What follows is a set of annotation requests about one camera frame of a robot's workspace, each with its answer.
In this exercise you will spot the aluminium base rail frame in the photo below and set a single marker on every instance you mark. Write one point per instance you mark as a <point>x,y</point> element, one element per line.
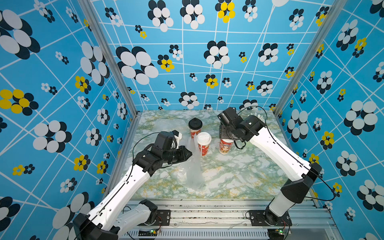
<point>235,220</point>

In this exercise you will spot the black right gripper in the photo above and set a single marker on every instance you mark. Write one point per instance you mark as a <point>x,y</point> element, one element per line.
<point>222,132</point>

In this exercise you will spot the aluminium left corner post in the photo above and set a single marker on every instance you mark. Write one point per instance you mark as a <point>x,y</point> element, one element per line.
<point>90,15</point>

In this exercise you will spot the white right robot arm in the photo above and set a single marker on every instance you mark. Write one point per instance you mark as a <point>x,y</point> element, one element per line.
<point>301,174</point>

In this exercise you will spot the aluminium right corner post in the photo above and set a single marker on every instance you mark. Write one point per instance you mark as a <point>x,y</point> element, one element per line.
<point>334,12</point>

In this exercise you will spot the white paper straws bundle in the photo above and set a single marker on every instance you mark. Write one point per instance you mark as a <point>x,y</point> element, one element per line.
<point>261,117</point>

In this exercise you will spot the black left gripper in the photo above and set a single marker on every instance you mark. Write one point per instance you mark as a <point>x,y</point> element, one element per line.
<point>184,156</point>

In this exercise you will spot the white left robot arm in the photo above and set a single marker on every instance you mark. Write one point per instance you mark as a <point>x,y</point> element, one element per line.
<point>107,221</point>

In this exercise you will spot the translucent plastic carrier bag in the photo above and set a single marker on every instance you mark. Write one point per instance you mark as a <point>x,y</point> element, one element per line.
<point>190,172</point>

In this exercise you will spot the red cup white lid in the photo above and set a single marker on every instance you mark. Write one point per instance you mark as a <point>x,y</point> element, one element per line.
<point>204,139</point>

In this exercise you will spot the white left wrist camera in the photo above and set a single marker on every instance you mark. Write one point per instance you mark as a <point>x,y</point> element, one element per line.
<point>176,139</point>

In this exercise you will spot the aluminium corner post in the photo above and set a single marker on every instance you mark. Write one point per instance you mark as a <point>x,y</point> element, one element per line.
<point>90,15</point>
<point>334,12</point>

